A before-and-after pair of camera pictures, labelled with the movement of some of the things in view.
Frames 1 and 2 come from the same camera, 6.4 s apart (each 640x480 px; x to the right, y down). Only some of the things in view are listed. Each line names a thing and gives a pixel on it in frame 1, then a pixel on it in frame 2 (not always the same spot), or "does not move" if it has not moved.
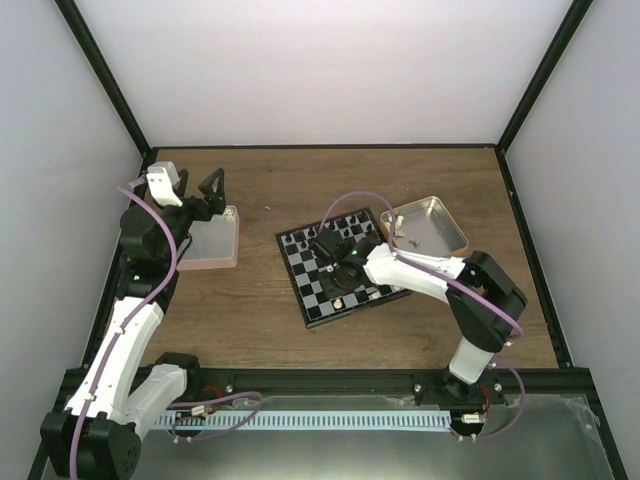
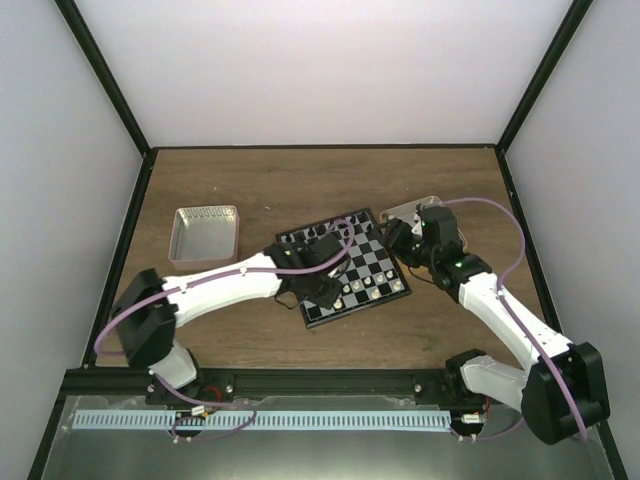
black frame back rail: x=320 y=147 does not move
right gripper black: x=331 y=290 to x=395 y=234
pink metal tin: x=213 y=244 does not move
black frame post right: x=571 y=24 does not move
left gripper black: x=217 y=203 to x=325 y=301
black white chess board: x=309 y=274 does not move
